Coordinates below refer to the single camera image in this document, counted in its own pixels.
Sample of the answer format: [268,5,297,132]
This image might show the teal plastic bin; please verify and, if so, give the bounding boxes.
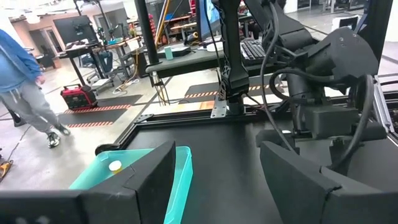
[68,146,193,224]

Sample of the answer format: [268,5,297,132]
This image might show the black pole stand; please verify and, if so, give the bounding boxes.
[134,0,160,65]

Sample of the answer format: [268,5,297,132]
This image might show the yellow hand tool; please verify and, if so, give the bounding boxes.
[0,159,14,179]

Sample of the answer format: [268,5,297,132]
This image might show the red and black generator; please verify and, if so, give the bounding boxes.
[60,83,98,111]

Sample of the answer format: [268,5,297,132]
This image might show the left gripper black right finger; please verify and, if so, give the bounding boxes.
[259,140,398,224]

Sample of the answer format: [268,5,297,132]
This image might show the black standing desk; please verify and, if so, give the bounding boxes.
[58,42,104,87]

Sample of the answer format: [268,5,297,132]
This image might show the black vertical frame post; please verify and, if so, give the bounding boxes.
[357,0,394,63]

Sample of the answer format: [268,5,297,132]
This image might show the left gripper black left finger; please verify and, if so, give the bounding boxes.
[0,139,177,224]

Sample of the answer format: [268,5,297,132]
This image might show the black upright mount strut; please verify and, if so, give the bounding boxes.
[216,0,251,116]

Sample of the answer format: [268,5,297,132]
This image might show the black mat orange stripes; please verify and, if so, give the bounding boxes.
[184,81,280,101]
[58,94,144,129]

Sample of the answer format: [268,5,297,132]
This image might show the aluminium frame rail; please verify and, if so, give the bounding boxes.
[372,73,398,135]

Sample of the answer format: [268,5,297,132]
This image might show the grey metal angle bracket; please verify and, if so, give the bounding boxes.
[210,99,228,119]

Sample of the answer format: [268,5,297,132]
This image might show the yellow pill bottle white cap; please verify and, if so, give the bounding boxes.
[108,160,123,175]

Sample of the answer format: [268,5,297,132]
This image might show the black computer monitor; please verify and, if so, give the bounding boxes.
[53,15,98,45]

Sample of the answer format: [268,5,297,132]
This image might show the white round disc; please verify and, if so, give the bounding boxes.
[206,41,224,52]

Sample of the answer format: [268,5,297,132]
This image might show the dark grey desk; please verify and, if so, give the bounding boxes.
[145,40,282,79]

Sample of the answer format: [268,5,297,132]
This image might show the blue lit screen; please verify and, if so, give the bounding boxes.
[198,0,222,41]

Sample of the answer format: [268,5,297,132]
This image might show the white floor cable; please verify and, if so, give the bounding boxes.
[112,78,141,95]

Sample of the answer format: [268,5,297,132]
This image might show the wooden top work table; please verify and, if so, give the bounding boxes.
[93,35,143,78]

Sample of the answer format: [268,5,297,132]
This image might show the person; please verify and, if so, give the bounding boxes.
[0,29,72,149]

